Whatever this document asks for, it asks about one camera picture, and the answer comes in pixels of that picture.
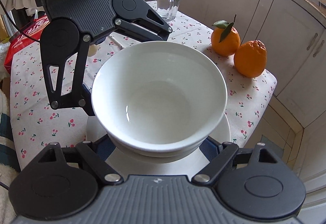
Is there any bumpy orange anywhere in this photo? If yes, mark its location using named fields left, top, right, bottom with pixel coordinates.
left=234, top=40, right=267, bottom=78

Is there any glass mug with water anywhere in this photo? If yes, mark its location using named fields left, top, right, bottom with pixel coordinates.
left=156, top=0, right=183, bottom=21

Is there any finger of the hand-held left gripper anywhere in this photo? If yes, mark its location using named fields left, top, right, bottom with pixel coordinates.
left=113, top=6, right=173, bottom=42
left=41, top=32, right=95, bottom=116

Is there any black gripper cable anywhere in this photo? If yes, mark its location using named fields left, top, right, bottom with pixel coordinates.
left=0, top=0, right=42, bottom=43

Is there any orange with green leaf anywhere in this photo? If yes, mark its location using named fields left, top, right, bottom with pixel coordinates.
left=211, top=15, right=241, bottom=56

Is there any red cardboard box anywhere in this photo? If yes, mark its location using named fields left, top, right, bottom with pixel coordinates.
left=4, top=15, right=49, bottom=74

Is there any cherry print tablecloth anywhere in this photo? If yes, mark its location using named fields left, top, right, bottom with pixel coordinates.
left=10, top=0, right=278, bottom=163

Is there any white fruit-print plate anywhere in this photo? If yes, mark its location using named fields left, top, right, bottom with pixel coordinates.
left=85, top=112, right=231, bottom=179

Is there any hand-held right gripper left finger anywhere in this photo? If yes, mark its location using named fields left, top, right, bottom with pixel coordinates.
left=38, top=135, right=125, bottom=185

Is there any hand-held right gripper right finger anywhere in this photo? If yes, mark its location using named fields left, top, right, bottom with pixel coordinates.
left=192, top=137, right=279, bottom=185

